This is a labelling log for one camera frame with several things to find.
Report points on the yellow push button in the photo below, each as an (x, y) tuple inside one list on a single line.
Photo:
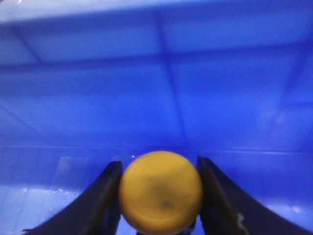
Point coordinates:
[(160, 193)]

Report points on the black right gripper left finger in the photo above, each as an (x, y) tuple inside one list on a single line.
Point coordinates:
[(94, 212)]

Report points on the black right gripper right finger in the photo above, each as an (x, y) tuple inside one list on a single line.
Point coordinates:
[(229, 210)]

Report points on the large blue plastic crate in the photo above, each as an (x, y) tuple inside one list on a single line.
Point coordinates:
[(86, 82)]

